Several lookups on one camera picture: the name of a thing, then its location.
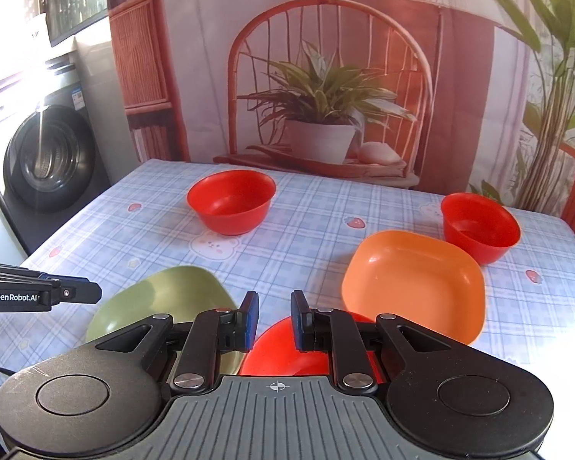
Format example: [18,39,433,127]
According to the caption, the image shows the orange square plastic plate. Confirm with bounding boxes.
[340,229,486,346]

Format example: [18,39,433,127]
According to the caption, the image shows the red plastic bowl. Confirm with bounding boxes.
[440,192,522,266]
[187,169,277,236]

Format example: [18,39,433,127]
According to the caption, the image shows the blue checked tablecloth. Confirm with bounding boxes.
[0,158,575,460]

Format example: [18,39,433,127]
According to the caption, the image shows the grey washing machine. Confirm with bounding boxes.
[0,37,112,256]

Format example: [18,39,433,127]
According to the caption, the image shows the dark window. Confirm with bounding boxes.
[37,0,111,49]

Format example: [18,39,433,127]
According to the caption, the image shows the red plastic plate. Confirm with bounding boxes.
[238,310,380,377]

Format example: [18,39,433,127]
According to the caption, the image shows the green plastic plate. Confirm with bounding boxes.
[85,265,241,375]

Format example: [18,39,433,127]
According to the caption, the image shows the printed wall backdrop cloth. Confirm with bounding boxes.
[107,0,575,237]

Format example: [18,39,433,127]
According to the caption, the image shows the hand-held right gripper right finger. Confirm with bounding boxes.
[290,290,465,391]

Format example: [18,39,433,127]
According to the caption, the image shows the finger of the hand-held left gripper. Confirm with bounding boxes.
[0,261,62,283]
[52,281,102,306]

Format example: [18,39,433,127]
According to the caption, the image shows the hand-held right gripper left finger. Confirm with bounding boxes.
[84,290,260,392]

